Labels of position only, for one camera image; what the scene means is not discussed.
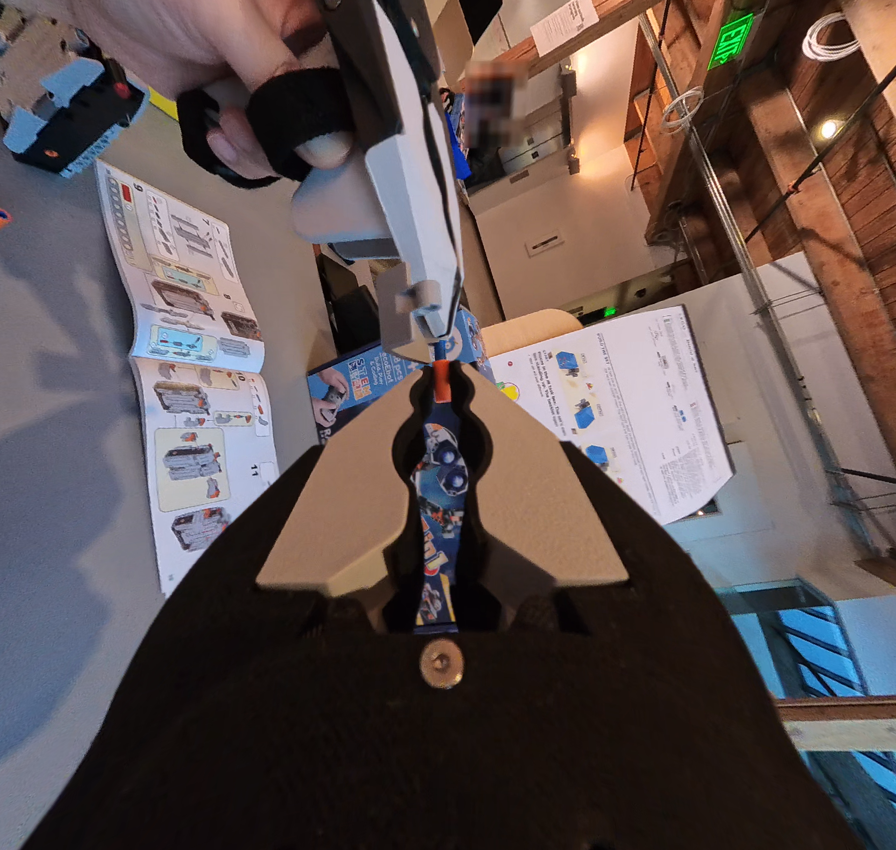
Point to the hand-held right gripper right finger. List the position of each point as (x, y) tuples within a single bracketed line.
[(546, 514)]

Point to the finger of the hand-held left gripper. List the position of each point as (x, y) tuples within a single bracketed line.
[(451, 220), (406, 199)]

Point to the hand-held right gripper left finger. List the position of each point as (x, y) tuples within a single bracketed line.
[(336, 514)]

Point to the grey curved building piece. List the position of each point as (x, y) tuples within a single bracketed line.
[(395, 318)]

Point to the orange connector with blue pins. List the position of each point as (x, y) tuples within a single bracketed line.
[(442, 385)]

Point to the grey desk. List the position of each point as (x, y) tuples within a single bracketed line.
[(56, 374)]

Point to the person's left hand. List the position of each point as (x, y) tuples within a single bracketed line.
[(175, 17)]

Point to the blue robot kit box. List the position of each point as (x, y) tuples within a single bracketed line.
[(350, 392)]

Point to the white instruction poster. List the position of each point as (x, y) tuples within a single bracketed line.
[(630, 409)]

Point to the open instruction booklet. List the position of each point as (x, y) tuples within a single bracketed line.
[(196, 374)]

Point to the white paper notice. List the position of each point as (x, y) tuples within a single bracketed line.
[(563, 21)]

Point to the partly built grey robot model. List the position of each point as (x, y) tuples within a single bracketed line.
[(77, 122)]

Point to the green exit sign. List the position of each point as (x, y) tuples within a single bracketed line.
[(728, 42)]

